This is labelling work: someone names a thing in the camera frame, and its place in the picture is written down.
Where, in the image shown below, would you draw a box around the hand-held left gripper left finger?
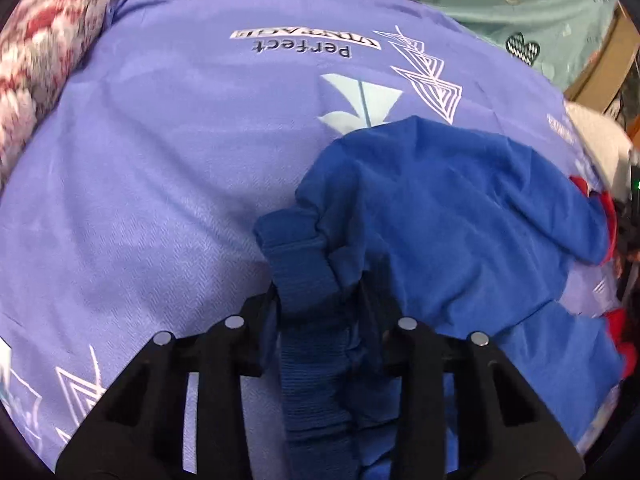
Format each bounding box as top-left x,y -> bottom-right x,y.
55,284 -> 280,480

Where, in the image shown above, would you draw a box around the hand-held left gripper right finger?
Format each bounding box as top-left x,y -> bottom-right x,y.
357,282 -> 587,480

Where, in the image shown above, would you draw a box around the red garment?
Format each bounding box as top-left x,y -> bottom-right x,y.
569,175 -> 632,378

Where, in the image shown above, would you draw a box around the blue sweater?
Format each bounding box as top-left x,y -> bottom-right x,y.
253,116 -> 625,480

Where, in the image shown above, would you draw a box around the wooden display cabinet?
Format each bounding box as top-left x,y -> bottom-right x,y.
564,9 -> 640,128

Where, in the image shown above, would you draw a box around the purple printed bedsheet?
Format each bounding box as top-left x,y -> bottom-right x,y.
0,0 -> 626,476

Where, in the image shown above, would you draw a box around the teal printed bedsheet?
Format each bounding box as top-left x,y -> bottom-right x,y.
295,0 -> 622,97

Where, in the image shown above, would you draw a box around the floral pillow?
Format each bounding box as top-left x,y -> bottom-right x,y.
0,0 -> 114,192

